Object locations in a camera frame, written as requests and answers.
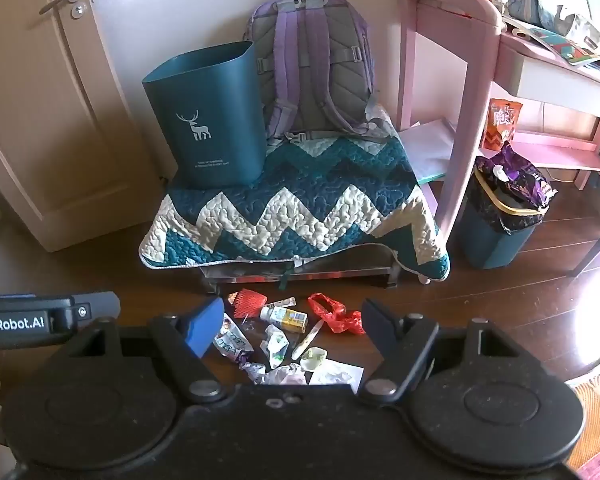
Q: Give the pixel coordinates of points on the purple grey backpack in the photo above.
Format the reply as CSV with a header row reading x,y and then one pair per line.
x,y
315,75

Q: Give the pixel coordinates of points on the red plastic bag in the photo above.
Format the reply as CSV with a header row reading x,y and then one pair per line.
x,y
337,320

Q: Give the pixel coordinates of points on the red foam net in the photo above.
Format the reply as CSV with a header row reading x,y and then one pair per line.
x,y
247,302

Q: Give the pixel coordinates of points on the beige door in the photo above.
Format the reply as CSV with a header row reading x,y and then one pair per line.
x,y
55,110

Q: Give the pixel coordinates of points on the silver door lock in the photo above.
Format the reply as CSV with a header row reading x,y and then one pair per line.
x,y
78,11

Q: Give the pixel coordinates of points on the crumpled purple wrapper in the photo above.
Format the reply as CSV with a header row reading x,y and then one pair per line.
x,y
252,372

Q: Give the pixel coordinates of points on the orange patterned rug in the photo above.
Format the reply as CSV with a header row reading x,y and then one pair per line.
x,y
597,410

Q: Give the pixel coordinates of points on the white tissue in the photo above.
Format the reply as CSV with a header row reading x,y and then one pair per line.
x,y
287,375

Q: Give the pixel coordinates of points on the crumpled green white wrapper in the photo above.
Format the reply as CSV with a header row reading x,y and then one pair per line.
x,y
277,345

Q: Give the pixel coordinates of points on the white green foil wrapper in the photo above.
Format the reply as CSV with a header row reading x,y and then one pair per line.
x,y
230,340

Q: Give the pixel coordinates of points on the pink desk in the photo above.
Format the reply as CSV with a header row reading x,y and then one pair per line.
x,y
475,60

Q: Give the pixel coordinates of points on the grey pencil case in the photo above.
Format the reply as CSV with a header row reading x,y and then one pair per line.
x,y
522,0

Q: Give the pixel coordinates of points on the white paper sheet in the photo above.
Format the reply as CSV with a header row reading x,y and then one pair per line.
x,y
342,375

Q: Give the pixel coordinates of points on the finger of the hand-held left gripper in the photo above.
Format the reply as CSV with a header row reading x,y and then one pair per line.
x,y
105,302

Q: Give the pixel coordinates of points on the teal bin with black liner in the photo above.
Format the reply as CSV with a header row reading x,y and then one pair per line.
x,y
490,235

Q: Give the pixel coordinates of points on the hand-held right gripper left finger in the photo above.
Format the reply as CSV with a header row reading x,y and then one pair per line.
x,y
205,327

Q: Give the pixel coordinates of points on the small pale crumpled wrapper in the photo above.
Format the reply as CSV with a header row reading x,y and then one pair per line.
x,y
312,358

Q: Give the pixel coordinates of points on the clear plastic wrapper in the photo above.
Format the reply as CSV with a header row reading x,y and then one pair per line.
x,y
281,303

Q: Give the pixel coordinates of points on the white papers under desk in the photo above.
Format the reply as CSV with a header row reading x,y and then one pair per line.
x,y
430,145

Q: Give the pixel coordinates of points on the colourful picture book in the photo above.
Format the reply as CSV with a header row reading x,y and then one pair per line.
x,y
560,42

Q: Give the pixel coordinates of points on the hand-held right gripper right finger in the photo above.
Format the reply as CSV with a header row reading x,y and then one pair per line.
x,y
380,327

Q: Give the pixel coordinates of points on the teal white zigzag quilt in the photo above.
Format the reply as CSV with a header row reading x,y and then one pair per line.
x,y
305,195

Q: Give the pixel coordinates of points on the teal deer print waste bin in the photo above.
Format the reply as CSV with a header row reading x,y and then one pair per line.
x,y
205,100

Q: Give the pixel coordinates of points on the silver pouch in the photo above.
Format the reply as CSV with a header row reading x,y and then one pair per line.
x,y
575,25

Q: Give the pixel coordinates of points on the orange snack bag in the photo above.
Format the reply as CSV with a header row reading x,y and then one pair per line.
x,y
500,125

